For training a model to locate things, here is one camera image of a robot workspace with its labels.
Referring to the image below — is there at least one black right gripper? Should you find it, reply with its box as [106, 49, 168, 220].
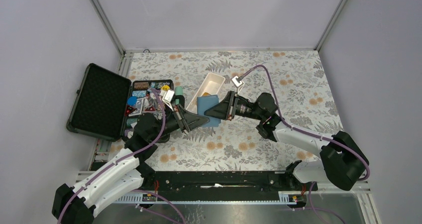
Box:
[205, 91, 265, 121]

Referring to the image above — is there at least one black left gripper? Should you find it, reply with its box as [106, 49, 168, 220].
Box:
[149, 104, 210, 141]

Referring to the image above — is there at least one blue leather card holder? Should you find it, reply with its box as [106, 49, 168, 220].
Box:
[197, 95, 221, 128]

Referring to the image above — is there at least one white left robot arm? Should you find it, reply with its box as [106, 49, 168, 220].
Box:
[52, 105, 209, 224]

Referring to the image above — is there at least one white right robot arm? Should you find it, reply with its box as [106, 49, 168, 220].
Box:
[204, 91, 369, 191]

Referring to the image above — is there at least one white rectangular plastic tray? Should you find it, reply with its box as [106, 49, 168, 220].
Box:
[186, 72, 225, 113]

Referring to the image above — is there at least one yellow round poker chip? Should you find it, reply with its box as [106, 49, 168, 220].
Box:
[161, 85, 170, 91]

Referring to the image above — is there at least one blue round poker chip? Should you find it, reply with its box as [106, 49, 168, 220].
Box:
[127, 96, 137, 107]

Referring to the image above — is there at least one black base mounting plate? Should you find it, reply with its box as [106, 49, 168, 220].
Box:
[139, 171, 318, 202]

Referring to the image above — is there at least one floral patterned table mat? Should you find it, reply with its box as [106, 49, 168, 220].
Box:
[127, 51, 342, 171]

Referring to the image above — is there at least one black open carrying case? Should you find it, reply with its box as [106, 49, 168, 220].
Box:
[66, 63, 174, 141]

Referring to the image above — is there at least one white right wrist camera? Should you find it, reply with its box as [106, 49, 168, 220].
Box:
[231, 76, 245, 95]

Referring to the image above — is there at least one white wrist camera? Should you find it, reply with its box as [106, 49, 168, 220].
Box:
[160, 89, 175, 111]
[231, 76, 245, 95]

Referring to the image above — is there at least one mint green case handle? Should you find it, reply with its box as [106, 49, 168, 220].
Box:
[174, 86, 185, 107]

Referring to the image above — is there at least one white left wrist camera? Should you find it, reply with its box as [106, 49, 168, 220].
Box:
[160, 89, 175, 111]

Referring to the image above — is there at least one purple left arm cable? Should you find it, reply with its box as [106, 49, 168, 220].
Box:
[56, 88, 189, 224]

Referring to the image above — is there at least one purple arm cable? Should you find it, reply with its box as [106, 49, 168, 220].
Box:
[239, 64, 371, 224]
[56, 88, 189, 224]

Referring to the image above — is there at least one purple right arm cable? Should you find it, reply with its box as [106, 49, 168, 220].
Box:
[239, 64, 371, 224]

